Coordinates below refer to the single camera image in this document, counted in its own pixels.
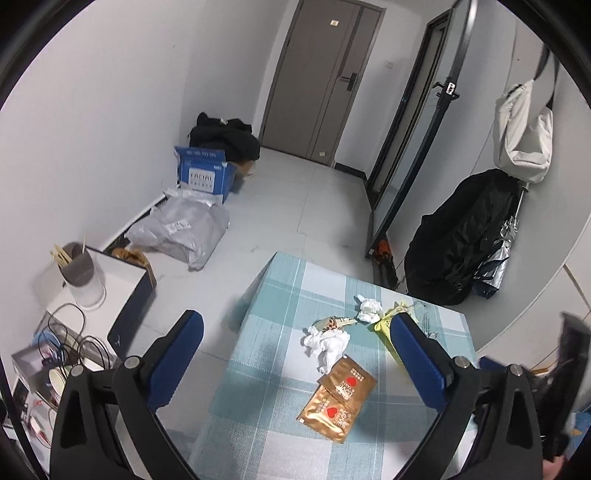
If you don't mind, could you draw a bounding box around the grey plastic mailer bag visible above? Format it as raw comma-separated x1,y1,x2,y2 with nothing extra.
124,187,230,271

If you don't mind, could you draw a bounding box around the small white tissue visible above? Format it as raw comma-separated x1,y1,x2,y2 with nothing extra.
353,294,382,324

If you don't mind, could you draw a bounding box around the grey cup with chopsticks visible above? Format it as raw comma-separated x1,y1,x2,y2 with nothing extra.
65,263,106,309

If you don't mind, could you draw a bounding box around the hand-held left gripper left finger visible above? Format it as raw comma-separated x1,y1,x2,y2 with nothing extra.
50,309,206,480

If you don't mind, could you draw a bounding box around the white bowl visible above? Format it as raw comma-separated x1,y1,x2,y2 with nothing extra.
46,364,75,402

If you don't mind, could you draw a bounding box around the brown cardboard box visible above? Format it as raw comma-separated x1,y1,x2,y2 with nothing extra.
228,157,257,178

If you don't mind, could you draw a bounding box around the orange black tool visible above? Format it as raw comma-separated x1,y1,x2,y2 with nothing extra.
374,235,398,289

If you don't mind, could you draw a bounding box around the black framed glass door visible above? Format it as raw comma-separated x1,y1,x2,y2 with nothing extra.
365,0,481,259

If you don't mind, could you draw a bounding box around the blue cardboard box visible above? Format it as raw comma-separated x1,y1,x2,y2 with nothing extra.
174,145,236,204

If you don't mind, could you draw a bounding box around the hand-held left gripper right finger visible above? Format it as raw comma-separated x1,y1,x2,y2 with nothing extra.
389,313,546,480

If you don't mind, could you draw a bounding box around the black backpack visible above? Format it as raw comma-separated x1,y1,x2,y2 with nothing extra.
404,168,527,305

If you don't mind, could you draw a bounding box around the silver folding umbrella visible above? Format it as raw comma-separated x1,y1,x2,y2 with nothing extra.
471,185,527,301

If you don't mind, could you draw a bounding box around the black cable tangle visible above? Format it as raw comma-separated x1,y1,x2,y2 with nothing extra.
34,302,121,370

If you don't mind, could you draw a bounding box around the small snack wrapper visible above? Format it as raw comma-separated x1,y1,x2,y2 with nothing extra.
308,316,356,334

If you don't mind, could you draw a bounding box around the black glass door handle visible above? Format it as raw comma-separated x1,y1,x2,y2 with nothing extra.
431,79,460,99

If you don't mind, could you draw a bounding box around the black clothes pile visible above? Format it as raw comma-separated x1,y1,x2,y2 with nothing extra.
188,112,262,162

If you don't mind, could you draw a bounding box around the white fabric bag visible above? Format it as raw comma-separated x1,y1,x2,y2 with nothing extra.
492,78,554,184

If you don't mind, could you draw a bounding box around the brown sachet with red heart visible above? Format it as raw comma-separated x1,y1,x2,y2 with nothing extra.
296,384,358,444
318,355,376,411

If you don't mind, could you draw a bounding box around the grey brown door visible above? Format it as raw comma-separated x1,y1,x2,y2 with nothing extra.
259,0,384,169

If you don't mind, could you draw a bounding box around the white shoebox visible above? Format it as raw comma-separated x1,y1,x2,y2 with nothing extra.
39,247,158,352

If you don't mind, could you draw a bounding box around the yellow plastic bag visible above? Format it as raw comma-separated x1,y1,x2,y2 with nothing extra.
372,299,439,365

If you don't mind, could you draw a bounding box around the grey box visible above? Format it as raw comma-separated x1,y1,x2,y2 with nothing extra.
10,344,54,386

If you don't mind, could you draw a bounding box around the large white tissue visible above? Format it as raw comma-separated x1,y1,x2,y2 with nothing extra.
302,328,352,374

